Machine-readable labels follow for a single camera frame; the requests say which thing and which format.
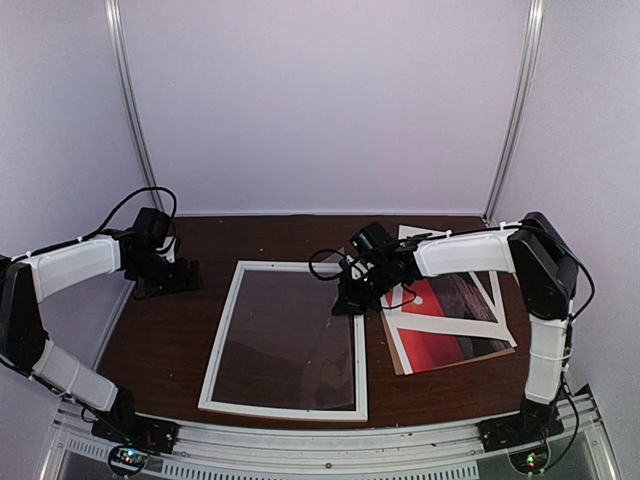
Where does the aluminium corner post right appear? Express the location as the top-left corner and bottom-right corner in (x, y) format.
(483, 0), (546, 225)

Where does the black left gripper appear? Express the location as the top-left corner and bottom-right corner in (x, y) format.
(129, 251), (204, 298)

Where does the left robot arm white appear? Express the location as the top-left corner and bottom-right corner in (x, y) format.
(1, 231), (202, 444)

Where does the aluminium corner post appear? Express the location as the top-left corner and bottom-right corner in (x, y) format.
(104, 0), (158, 187)
(483, 0), (546, 225)

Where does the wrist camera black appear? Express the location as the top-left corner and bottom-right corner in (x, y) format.
(349, 222), (392, 255)
(132, 207), (171, 248)

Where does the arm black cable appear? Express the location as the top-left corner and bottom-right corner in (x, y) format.
(308, 248), (356, 283)
(97, 186), (179, 236)

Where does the white mat board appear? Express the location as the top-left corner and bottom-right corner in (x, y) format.
(384, 224), (517, 347)

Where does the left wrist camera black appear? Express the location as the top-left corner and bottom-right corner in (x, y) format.
(132, 207), (171, 248)

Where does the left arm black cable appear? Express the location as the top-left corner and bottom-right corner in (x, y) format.
(97, 186), (179, 236)

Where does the right controller board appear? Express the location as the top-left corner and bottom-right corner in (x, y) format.
(508, 444), (550, 476)

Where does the clear acrylic sheet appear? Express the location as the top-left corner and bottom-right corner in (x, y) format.
(209, 249), (359, 411)

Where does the left controller board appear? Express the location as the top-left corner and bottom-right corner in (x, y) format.
(107, 445), (151, 477)

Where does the aluminium corner post left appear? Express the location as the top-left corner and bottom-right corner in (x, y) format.
(104, 0), (158, 187)

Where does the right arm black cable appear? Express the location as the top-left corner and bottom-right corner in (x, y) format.
(308, 248), (356, 283)

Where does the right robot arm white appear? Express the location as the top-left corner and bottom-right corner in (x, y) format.
(332, 212), (582, 442)

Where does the aluminium front rail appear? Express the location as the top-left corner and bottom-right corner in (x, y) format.
(35, 393), (621, 479)

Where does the brown backing board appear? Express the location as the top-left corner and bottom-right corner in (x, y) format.
(382, 234), (517, 376)

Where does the controller board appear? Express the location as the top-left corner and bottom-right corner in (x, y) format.
(508, 444), (550, 476)
(107, 445), (151, 477)

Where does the white picture frame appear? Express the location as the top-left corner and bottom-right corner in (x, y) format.
(197, 259), (370, 423)

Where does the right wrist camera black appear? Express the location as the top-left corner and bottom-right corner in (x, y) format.
(349, 222), (392, 255)

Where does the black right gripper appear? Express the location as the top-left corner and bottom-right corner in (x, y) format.
(333, 260), (396, 315)

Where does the red and dark photo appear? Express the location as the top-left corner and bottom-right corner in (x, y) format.
(382, 234), (516, 376)

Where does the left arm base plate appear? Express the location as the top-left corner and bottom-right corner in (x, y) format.
(81, 399), (178, 454)

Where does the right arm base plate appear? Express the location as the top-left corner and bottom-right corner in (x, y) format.
(478, 397), (564, 453)

